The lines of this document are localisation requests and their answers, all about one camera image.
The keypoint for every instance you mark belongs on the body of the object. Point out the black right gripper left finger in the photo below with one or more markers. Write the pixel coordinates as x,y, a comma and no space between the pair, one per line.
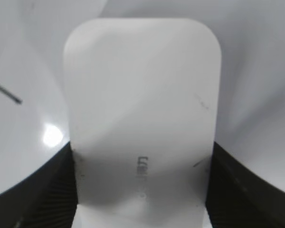
45,199

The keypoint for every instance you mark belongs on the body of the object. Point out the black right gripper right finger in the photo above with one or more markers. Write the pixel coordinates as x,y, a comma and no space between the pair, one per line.
237,198

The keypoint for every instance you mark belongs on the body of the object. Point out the white rectangular board eraser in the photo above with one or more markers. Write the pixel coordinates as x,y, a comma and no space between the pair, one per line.
142,97

